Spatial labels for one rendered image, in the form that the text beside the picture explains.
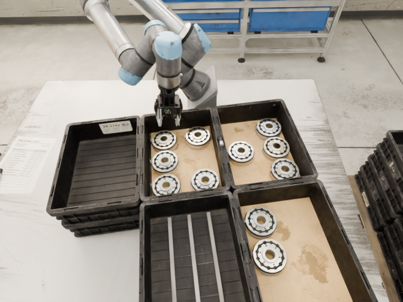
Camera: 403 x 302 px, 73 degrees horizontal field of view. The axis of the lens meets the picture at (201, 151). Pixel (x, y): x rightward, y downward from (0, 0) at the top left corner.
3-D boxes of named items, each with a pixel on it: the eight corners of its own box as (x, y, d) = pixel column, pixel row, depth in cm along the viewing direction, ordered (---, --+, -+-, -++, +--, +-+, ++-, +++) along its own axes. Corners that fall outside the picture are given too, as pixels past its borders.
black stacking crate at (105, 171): (78, 142, 119) (67, 124, 110) (146, 133, 121) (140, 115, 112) (62, 228, 95) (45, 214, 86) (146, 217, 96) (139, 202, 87)
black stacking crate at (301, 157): (213, 126, 122) (213, 107, 113) (277, 118, 124) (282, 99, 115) (230, 205, 98) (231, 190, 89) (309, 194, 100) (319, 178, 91)
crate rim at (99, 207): (69, 127, 112) (66, 123, 110) (141, 118, 113) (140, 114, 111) (48, 217, 87) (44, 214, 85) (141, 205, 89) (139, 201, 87)
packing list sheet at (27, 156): (14, 136, 138) (14, 135, 137) (58, 136, 136) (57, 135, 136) (-21, 193, 118) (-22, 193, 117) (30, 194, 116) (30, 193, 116)
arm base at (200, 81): (189, 85, 142) (174, 75, 137) (210, 69, 134) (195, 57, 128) (188, 106, 134) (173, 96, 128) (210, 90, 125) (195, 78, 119)
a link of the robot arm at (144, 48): (131, 40, 88) (139, 59, 82) (153, 12, 84) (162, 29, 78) (150, 52, 94) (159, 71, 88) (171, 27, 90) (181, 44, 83)
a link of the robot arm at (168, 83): (156, 63, 85) (182, 64, 87) (156, 76, 89) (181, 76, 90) (156, 78, 81) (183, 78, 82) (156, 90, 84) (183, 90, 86)
